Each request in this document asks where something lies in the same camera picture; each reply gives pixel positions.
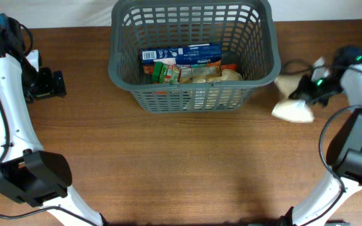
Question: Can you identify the cream paper bag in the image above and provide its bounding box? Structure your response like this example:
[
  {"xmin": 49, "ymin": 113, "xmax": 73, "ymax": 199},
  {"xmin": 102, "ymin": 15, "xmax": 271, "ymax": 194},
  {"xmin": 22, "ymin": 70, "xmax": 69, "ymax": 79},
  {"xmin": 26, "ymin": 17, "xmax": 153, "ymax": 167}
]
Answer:
[{"xmin": 271, "ymin": 74, "xmax": 314, "ymax": 123}]

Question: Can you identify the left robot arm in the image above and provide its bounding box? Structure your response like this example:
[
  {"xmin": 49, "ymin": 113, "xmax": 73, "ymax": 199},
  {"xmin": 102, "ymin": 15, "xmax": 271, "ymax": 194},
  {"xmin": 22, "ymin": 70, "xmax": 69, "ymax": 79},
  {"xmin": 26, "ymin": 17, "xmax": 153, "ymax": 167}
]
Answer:
[{"xmin": 0, "ymin": 14, "xmax": 107, "ymax": 225}]

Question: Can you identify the grey plastic shopping basket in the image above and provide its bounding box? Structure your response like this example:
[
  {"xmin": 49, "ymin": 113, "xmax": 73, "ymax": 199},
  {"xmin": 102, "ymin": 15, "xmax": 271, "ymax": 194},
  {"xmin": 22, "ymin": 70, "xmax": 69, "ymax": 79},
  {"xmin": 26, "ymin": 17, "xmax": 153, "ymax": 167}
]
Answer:
[{"xmin": 108, "ymin": 0, "xmax": 281, "ymax": 113}]

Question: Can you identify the green lid jar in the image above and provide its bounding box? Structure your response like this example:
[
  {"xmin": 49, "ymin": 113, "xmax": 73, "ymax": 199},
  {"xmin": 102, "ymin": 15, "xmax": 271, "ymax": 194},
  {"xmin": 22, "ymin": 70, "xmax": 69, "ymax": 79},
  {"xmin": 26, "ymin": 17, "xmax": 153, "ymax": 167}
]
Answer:
[{"xmin": 151, "ymin": 62, "xmax": 181, "ymax": 84}]

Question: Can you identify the orange spaghetti packet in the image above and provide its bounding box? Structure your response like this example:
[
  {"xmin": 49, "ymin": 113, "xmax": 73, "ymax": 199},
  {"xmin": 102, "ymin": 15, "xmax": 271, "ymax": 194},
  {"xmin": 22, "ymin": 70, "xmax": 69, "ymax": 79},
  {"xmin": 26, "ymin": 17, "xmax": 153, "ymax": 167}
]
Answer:
[{"xmin": 143, "ymin": 62, "xmax": 243, "ymax": 84}]

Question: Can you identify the beige snack bag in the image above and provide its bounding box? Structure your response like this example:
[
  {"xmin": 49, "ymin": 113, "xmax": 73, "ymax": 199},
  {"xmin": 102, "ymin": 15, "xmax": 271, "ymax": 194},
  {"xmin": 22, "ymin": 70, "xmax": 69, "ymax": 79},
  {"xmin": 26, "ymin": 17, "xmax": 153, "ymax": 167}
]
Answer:
[{"xmin": 180, "ymin": 68, "xmax": 244, "ymax": 109}]

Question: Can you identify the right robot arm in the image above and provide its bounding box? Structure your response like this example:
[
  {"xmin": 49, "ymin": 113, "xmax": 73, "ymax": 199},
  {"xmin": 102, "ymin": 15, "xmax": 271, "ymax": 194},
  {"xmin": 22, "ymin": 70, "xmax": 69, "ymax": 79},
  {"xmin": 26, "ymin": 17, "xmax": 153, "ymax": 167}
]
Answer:
[{"xmin": 271, "ymin": 46, "xmax": 362, "ymax": 225}]

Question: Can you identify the blue pasta box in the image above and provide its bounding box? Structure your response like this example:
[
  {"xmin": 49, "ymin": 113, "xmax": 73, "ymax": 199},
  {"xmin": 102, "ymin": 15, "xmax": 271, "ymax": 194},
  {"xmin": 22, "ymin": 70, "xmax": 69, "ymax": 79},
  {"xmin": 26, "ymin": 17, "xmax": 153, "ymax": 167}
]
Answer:
[{"xmin": 141, "ymin": 43, "xmax": 222, "ymax": 67}]

